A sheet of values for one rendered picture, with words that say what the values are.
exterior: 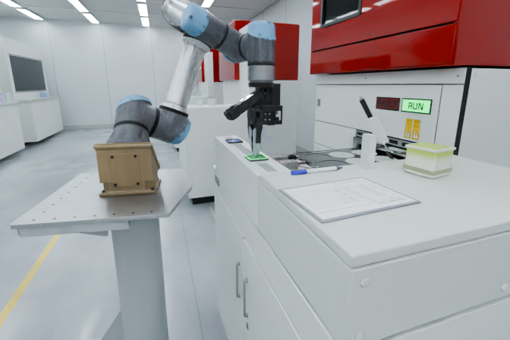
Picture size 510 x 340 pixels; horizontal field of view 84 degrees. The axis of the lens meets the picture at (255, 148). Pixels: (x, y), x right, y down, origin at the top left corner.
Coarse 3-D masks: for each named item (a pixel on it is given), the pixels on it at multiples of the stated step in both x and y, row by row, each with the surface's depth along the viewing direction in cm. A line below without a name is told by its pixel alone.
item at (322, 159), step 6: (342, 150) 118; (348, 150) 118; (300, 156) 109; (306, 156) 109; (312, 156) 109; (318, 156) 109; (324, 156) 109; (330, 156) 109; (354, 156) 108; (312, 162) 100; (318, 162) 100; (324, 162) 100; (330, 162) 100; (336, 162) 100; (342, 162) 100
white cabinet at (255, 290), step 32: (224, 192) 107; (224, 224) 110; (224, 256) 115; (256, 256) 73; (224, 288) 120; (256, 288) 74; (288, 288) 54; (224, 320) 126; (256, 320) 77; (288, 320) 55; (320, 320) 44; (448, 320) 44; (480, 320) 47
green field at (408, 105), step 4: (404, 100) 101; (408, 100) 99; (412, 100) 97; (416, 100) 96; (420, 100) 94; (424, 100) 93; (404, 104) 101; (408, 104) 99; (412, 104) 98; (416, 104) 96; (420, 104) 94; (424, 104) 93; (428, 104) 92; (404, 108) 101; (408, 108) 99; (412, 108) 98; (416, 108) 96; (420, 108) 95; (424, 108) 93; (428, 108) 92; (424, 112) 93; (428, 112) 92
